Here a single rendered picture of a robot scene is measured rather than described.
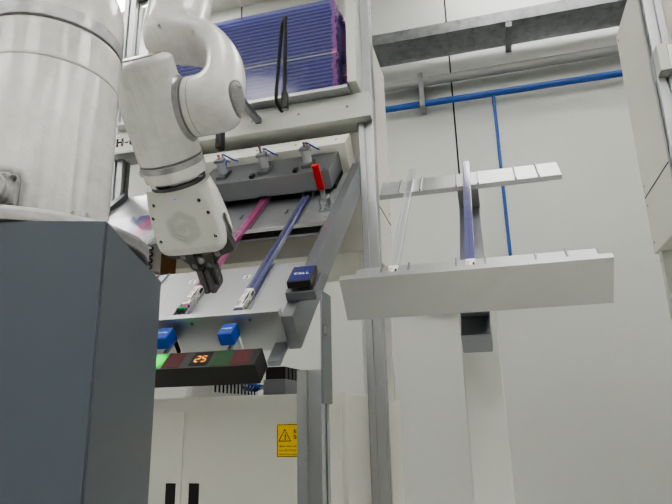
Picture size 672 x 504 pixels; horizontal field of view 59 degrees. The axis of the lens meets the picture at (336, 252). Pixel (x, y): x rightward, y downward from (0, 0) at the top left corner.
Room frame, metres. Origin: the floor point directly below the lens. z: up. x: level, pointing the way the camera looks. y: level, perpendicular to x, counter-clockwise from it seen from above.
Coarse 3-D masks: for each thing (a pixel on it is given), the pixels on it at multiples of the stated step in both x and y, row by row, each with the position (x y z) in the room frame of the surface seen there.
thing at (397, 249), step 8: (408, 176) 1.12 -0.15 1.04; (408, 184) 1.08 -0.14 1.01; (408, 192) 1.05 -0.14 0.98; (408, 200) 1.02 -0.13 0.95; (408, 208) 1.00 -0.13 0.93; (400, 216) 0.97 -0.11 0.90; (408, 216) 0.99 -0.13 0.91; (400, 224) 0.95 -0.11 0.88; (400, 232) 0.92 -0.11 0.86; (400, 240) 0.90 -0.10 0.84; (392, 248) 0.89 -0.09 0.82; (400, 248) 0.88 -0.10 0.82; (392, 256) 0.87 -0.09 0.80; (400, 256) 0.87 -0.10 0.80; (392, 264) 0.85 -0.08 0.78
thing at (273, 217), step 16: (336, 192) 1.30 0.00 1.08; (128, 208) 1.51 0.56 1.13; (144, 208) 1.48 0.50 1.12; (240, 208) 1.34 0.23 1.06; (272, 208) 1.30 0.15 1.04; (288, 208) 1.28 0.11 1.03; (240, 224) 1.26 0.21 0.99; (256, 224) 1.24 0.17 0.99; (272, 224) 1.22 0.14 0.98; (304, 224) 1.20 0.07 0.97; (320, 224) 1.19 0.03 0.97; (240, 240) 1.30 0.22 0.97; (256, 240) 1.29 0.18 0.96
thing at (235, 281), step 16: (192, 272) 1.11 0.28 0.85; (224, 272) 1.09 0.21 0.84; (240, 272) 1.07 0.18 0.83; (272, 272) 1.05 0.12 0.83; (288, 272) 1.04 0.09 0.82; (176, 288) 1.07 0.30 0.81; (192, 288) 1.06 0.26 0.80; (224, 288) 1.04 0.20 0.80; (240, 288) 1.02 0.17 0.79; (272, 288) 1.00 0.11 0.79; (160, 304) 1.04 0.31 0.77; (176, 304) 1.03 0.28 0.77; (192, 304) 1.00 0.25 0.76; (208, 304) 1.00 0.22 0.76; (224, 304) 0.99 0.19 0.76; (256, 304) 0.97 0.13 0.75; (272, 304) 0.96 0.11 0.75
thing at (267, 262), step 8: (304, 200) 1.27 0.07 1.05; (296, 208) 1.24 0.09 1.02; (304, 208) 1.26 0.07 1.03; (296, 216) 1.20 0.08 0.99; (288, 224) 1.17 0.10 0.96; (288, 232) 1.15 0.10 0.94; (280, 240) 1.12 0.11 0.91; (272, 248) 1.10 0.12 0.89; (280, 248) 1.11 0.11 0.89; (272, 256) 1.07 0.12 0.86; (264, 264) 1.05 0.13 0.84; (256, 272) 1.03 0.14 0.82; (264, 272) 1.03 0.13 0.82; (256, 280) 1.00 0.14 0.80; (256, 288) 1.00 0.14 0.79
